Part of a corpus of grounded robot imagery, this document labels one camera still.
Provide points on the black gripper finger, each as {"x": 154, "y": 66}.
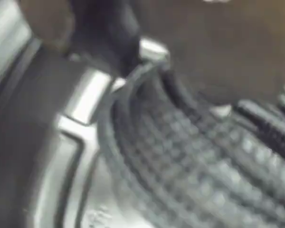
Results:
{"x": 104, "y": 31}
{"x": 228, "y": 47}

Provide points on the black square plastic bowl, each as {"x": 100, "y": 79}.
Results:
{"x": 73, "y": 142}

